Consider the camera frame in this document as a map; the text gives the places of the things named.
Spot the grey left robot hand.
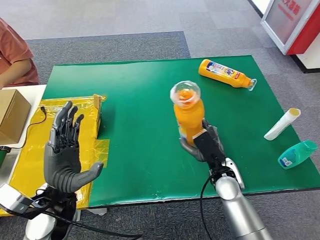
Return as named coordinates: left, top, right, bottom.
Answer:
left=43, top=100, right=104, bottom=194

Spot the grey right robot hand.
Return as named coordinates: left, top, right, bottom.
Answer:
left=179, top=119, right=226, bottom=170

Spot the orange bottle with clear cap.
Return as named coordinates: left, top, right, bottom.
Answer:
left=198, top=58, right=257, bottom=92
left=170, top=80, right=205, bottom=147

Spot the teal plastic bottle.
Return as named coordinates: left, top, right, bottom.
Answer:
left=277, top=140, right=318, bottom=170

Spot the yellow-wrapped cardboard box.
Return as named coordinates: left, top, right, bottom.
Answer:
left=93, top=94, right=103, bottom=134

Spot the white side table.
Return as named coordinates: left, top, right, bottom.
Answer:
left=0, top=84, right=48, bottom=186

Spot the dark green object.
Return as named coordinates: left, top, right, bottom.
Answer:
left=0, top=145, right=12, bottom=167

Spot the brown cardboard box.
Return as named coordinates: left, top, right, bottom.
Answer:
left=0, top=88, right=32, bottom=146

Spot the green table mat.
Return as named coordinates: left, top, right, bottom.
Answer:
left=41, top=55, right=320, bottom=209

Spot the white tube with yellow cap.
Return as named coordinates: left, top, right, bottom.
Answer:
left=263, top=107, right=302, bottom=142

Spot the person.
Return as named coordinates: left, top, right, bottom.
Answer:
left=0, top=17, right=40, bottom=90

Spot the white and red display stand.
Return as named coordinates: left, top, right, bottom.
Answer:
left=260, top=0, right=320, bottom=56

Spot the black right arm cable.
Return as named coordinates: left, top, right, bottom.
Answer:
left=199, top=174, right=216, bottom=240

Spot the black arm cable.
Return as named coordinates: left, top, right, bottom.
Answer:
left=0, top=198, right=143, bottom=240
left=199, top=174, right=216, bottom=240

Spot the thin black cable with plug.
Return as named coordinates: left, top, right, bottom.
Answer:
left=18, top=105, right=47, bottom=150

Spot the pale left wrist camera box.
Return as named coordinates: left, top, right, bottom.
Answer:
left=0, top=183, right=34, bottom=215

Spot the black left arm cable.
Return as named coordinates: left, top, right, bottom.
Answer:
left=0, top=198, right=143, bottom=240

